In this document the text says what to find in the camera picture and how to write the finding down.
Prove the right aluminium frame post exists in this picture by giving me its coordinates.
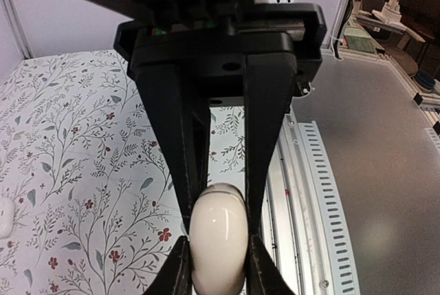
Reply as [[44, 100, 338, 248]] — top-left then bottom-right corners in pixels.
[[1, 0, 34, 59]]

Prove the white earbud on mat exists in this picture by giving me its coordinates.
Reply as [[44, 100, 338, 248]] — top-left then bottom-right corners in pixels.
[[0, 197, 15, 239]]

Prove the floral patterned mat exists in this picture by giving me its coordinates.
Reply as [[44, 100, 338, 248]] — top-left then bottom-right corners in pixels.
[[0, 49, 248, 295]]

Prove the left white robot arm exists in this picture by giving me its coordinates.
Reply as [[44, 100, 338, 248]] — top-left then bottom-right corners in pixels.
[[131, 0, 300, 294]]

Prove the white earbud charging case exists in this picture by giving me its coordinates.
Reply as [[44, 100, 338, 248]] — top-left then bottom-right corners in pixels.
[[189, 183, 248, 294]]

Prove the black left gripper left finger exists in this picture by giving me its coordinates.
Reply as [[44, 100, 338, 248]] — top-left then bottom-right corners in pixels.
[[132, 50, 212, 295]]

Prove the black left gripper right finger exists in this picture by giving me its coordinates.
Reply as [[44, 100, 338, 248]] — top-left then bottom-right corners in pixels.
[[243, 52, 296, 294]]

